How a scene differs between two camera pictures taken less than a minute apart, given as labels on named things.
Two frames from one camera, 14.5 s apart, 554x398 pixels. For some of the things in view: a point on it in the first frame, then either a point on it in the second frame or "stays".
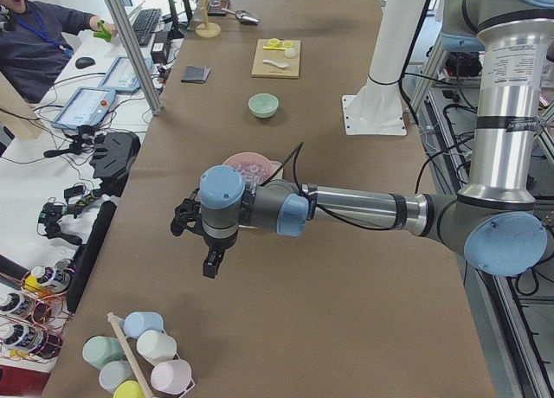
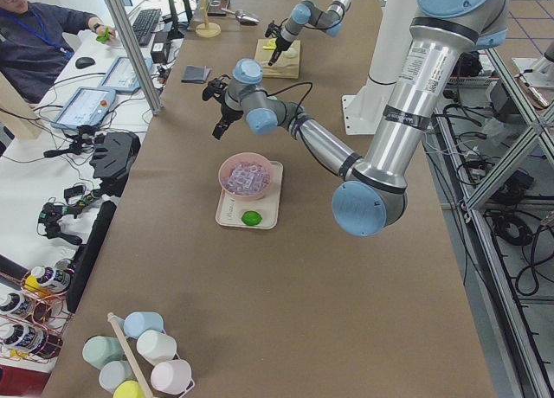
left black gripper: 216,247 → 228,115
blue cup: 136,323 stays
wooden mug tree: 207,29 stays
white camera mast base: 376,109 stays
